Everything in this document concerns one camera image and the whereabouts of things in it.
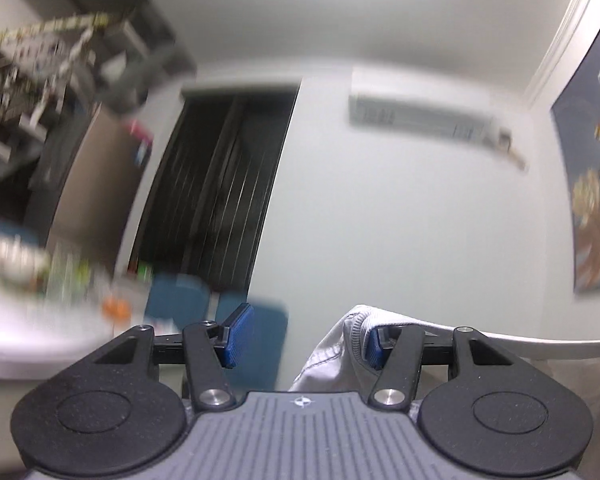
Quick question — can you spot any light grey garment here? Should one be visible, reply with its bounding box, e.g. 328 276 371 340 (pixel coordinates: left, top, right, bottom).
290 304 462 394

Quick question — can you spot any white wall air conditioner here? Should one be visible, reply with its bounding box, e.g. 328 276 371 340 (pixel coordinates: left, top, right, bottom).
349 91 531 173

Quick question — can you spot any brown cabinet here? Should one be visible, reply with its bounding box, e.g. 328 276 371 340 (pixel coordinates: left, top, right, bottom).
25 104 156 273

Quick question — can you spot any dark sliding door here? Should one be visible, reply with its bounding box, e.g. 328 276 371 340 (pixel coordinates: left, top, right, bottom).
128 85 301 296

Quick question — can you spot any white desk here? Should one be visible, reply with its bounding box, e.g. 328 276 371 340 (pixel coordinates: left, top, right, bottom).
0 280 148 380

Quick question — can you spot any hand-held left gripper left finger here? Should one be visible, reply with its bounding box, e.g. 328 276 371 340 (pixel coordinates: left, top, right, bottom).
87 303 256 414

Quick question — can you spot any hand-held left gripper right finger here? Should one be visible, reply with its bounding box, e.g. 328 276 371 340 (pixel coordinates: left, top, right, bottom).
362 325 523 412

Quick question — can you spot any cluttered shelf unit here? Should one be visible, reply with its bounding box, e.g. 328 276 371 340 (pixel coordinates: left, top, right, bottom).
0 10 197 192

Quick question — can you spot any wall poster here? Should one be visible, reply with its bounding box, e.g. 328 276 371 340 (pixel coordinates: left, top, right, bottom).
551 25 600 295

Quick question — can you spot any cluster of bottles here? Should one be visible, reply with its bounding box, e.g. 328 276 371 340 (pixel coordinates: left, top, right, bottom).
0 219 52 292

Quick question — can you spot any small orange object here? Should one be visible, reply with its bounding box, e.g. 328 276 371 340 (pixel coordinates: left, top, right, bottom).
102 297 132 319

